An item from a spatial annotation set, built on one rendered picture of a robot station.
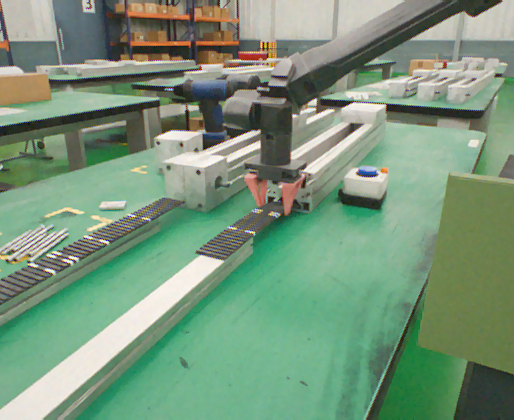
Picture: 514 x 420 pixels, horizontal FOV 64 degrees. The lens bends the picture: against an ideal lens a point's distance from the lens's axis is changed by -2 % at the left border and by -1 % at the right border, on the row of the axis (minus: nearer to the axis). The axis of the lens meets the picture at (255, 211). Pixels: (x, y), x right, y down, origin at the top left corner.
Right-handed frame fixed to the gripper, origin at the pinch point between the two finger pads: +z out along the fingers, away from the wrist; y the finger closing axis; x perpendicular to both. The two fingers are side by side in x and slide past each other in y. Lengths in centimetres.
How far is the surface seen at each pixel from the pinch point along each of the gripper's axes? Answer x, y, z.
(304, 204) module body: -7.2, -3.5, 1.1
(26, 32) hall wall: -695, 997, -54
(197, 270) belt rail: 27.1, -0.5, -0.4
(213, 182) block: -0.3, 13.7, -3.0
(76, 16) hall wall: -845, 977, -97
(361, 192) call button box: -14.2, -13.3, -0.9
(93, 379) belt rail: 47.9, -2.5, 0.3
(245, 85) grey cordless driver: -57, 36, -16
